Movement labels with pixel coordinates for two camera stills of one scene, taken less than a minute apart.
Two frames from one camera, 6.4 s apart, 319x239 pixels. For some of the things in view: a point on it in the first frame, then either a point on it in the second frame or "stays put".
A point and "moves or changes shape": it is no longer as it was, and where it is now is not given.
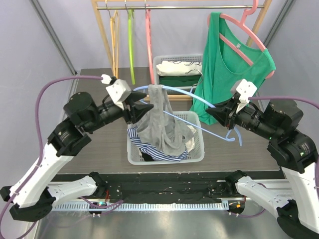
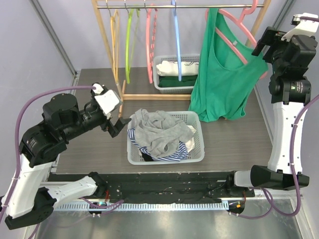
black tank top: x=147 y=158 stays put
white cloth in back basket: x=178 y=68 stays put
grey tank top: x=161 y=127 moves or changes shape
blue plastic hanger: x=231 y=140 → x=178 y=45
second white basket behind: x=179 y=74 stays put
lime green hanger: x=130 y=45 moves or changes shape
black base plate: x=169 y=187 stays put
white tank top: x=191 y=145 stays put
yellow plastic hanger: x=112 y=23 stays put
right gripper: x=229 y=115 → x=269 y=43
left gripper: x=137 y=110 → x=108 y=126
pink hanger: x=242 y=22 moves or changes shape
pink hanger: x=149 y=37 moves or changes shape
